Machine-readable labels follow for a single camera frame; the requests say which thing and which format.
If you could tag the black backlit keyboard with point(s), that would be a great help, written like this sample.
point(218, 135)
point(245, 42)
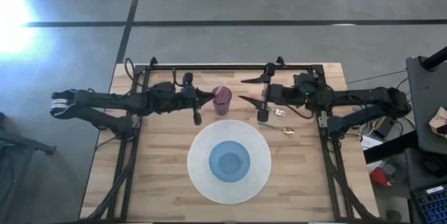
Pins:
point(431, 204)

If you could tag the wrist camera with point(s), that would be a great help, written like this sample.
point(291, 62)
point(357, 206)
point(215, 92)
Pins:
point(307, 82)
point(164, 87)

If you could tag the white paper sheet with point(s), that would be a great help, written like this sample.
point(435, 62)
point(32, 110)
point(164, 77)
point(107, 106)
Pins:
point(370, 143)

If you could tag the purple faceted plastic cup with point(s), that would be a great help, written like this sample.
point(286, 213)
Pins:
point(222, 103)

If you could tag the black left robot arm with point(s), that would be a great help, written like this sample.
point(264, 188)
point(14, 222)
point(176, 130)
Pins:
point(104, 100)

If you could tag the black metal table frame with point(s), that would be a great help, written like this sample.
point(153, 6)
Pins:
point(227, 67)

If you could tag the dark grey side table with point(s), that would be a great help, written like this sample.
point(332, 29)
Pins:
point(429, 95)

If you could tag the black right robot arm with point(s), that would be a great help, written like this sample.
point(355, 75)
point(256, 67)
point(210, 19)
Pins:
point(363, 98)

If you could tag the black power adapter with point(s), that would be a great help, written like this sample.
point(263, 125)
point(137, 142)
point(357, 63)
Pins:
point(384, 128)

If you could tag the red object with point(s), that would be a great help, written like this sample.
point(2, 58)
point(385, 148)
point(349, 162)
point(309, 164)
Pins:
point(379, 177)

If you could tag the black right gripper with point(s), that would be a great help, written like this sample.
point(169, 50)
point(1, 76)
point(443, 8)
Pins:
point(281, 94)

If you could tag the brown cardboard box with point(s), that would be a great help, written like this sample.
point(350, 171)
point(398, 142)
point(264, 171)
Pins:
point(439, 121)

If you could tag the blue bowl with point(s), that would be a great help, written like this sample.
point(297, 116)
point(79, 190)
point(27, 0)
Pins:
point(229, 161)

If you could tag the black floor stand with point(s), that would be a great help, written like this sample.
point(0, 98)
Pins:
point(21, 145)

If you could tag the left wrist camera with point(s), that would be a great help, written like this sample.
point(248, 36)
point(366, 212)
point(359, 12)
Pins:
point(164, 87)

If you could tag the white round plate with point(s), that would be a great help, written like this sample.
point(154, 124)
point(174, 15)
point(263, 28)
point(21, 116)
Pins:
point(202, 178)

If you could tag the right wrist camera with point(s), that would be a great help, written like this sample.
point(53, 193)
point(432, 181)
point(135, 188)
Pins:
point(307, 82)

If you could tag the black pole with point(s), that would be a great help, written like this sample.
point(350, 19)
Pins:
point(434, 60)

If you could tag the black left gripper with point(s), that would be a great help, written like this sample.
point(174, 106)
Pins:
point(185, 98)

